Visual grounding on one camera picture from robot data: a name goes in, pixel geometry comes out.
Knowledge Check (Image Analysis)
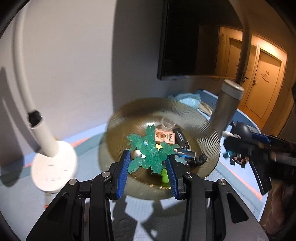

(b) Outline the wooden door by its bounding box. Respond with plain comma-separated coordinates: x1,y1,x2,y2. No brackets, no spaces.
217,26,289,133

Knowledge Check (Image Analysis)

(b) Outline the blue power bank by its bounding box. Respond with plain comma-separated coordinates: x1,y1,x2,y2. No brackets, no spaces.
174,148,196,160

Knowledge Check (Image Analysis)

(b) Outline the dark-headed monkey figurine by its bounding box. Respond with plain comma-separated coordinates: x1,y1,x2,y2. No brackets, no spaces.
222,121,252,165

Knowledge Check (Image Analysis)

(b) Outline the black card box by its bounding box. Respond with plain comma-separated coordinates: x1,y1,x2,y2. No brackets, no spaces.
173,128,190,150

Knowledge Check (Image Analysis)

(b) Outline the small clear plastic cup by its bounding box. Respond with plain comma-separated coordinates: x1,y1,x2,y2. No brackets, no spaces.
161,116,176,131

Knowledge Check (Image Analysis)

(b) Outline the amber ribbed glass bowl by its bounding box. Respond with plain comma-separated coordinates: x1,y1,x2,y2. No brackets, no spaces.
99,97,221,201

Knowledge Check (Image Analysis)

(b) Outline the pale blue translucent figure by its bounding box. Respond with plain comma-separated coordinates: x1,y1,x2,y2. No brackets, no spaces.
175,155,187,165

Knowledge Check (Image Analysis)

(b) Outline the grey metal cylinder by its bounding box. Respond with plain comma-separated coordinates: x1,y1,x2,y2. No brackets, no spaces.
210,79,244,138

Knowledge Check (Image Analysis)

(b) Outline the dark wall monitor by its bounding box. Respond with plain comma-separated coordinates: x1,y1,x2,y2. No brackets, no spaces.
157,1,243,80

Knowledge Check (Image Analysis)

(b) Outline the orange card box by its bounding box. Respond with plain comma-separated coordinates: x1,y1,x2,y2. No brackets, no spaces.
154,128,175,145

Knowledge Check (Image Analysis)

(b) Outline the teal translucent plastic figure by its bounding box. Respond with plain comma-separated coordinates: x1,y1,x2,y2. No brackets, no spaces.
126,125,180,174

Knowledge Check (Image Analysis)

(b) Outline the black-haired red figurine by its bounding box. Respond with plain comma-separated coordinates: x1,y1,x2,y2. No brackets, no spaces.
187,153,207,168

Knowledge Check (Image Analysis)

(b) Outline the white desk lamp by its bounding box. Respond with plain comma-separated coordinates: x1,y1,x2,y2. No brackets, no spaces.
13,5,77,193

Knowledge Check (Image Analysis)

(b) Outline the white charger plug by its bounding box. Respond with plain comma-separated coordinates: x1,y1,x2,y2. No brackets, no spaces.
134,150,145,159

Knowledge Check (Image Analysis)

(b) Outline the bright green plastic figure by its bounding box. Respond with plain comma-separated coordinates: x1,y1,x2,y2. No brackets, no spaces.
161,169,170,183

